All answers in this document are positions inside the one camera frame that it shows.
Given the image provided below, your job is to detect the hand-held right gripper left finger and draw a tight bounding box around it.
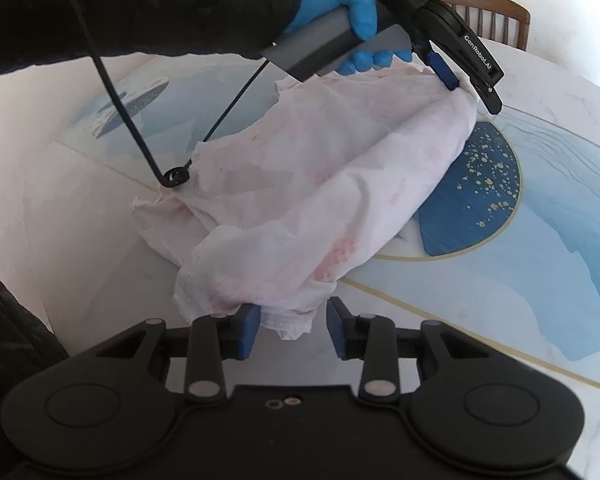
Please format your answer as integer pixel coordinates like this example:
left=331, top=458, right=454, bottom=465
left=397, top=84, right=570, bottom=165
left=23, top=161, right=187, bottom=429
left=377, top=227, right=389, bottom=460
left=95, top=304, right=262, bottom=404

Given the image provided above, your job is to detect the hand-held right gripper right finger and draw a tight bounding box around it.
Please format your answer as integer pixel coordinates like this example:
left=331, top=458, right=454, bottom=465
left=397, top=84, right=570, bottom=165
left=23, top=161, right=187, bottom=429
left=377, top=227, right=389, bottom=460
left=325, top=296, right=487, bottom=404

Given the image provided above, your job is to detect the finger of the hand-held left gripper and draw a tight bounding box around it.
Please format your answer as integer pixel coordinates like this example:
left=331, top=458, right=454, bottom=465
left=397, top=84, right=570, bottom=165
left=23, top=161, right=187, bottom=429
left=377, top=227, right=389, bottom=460
left=414, top=35, right=459, bottom=92
left=472, top=79, right=504, bottom=115

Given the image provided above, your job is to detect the white pink-print garment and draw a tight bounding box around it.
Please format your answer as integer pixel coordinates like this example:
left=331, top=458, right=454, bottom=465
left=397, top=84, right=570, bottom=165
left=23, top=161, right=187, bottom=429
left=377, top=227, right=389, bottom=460
left=130, top=52, right=480, bottom=342

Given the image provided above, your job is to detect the person's left forearm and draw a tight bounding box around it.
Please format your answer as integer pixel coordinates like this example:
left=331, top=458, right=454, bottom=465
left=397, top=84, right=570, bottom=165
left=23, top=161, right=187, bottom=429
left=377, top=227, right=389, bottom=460
left=0, top=0, right=306, bottom=80

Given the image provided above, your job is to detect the wooden chair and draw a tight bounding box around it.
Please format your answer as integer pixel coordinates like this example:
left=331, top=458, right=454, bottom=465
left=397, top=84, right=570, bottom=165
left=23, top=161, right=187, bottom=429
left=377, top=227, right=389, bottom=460
left=422, top=0, right=531, bottom=52

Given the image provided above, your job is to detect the person's black jacket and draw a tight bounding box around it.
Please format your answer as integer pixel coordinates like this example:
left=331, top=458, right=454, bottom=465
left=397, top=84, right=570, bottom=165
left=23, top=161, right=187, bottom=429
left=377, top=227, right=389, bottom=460
left=0, top=255, right=72, bottom=480

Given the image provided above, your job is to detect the black cable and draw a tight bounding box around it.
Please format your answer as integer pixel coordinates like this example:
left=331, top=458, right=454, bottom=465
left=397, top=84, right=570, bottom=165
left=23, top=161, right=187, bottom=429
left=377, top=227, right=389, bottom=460
left=55, top=0, right=268, bottom=189

